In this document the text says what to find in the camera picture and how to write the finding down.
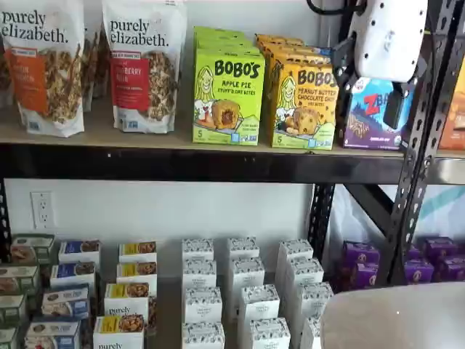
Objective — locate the yellow label granola box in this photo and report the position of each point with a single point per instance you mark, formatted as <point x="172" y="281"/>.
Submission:
<point x="136" y="272"/>
<point x="127" y="298"/>
<point x="138" y="250"/>
<point x="118" y="332"/>

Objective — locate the blue purple ZBar box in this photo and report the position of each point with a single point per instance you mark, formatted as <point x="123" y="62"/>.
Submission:
<point x="321" y="51"/>
<point x="363" y="120"/>

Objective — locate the white wall power outlet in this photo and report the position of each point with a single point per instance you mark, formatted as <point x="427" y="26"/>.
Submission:
<point x="42" y="209"/>

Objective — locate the blue label oatmeal box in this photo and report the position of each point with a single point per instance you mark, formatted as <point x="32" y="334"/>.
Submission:
<point x="65" y="301"/>
<point x="80" y="251"/>
<point x="72" y="272"/>
<point x="52" y="334"/>

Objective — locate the white patterned carton box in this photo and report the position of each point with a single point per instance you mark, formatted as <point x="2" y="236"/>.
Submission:
<point x="247" y="276"/>
<point x="203" y="305"/>
<point x="243" y="248"/>
<point x="304" y="276"/>
<point x="198" y="249"/>
<point x="310" y="334"/>
<point x="269" y="334"/>
<point x="203" y="336"/>
<point x="258" y="305"/>
<point x="200" y="272"/>
<point x="312" y="301"/>
<point x="295" y="251"/>

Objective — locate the orange snack box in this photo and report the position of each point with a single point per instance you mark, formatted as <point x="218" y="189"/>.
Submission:
<point x="452" y="123"/>

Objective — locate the silver metal shelf beam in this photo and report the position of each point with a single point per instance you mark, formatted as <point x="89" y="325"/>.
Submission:
<point x="448" y="169"/>

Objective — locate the black metal shelf beam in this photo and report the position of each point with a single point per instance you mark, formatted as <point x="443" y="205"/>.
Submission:
<point x="181" y="167"/>

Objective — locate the green label oatmeal box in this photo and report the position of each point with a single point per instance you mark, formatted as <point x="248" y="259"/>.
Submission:
<point x="20" y="280"/>
<point x="32" y="247"/>
<point x="8" y="338"/>
<point x="12" y="309"/>

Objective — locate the black diagonal shelf brace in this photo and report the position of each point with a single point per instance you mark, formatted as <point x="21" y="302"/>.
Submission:
<point x="370" y="203"/>

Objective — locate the white plastic sheet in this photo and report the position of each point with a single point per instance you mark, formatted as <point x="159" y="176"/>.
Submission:
<point x="348" y="221"/>

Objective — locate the yellow Bobo's peanut butter box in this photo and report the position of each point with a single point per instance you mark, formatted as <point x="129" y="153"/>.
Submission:
<point x="279" y="37"/>
<point x="305" y="109"/>
<point x="301" y="52"/>
<point x="287" y="43"/>

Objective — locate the green Bobo's apple pie box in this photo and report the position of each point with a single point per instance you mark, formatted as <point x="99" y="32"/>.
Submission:
<point x="218" y="32"/>
<point x="232" y="43"/>
<point x="229" y="98"/>

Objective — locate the wooden shelf board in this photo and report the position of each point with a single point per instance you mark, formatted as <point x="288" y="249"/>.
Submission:
<point x="145" y="140"/>

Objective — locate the grey perforated shelf upright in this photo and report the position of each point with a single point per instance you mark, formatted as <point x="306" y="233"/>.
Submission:
<point x="417" y="163"/>

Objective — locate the granola bag orange label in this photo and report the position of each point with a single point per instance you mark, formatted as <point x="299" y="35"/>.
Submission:
<point x="43" y="72"/>

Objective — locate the granola bag red label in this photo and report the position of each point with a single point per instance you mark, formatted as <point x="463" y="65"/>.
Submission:
<point x="145" y="72"/>

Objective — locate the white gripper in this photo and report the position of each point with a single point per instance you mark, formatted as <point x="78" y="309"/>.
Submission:
<point x="388" y="40"/>

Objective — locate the black perforated shelf upright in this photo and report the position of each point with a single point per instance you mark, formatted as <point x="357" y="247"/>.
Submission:
<point x="3" y="218"/>
<point x="321" y="218"/>

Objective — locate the white purely elizabeth granola bag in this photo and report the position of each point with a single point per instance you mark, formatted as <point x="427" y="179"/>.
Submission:
<point x="92" y="65"/>
<point x="4" y="80"/>

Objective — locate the black metal shelf post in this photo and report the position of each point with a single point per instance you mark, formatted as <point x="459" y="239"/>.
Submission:
<point x="346" y="29"/>

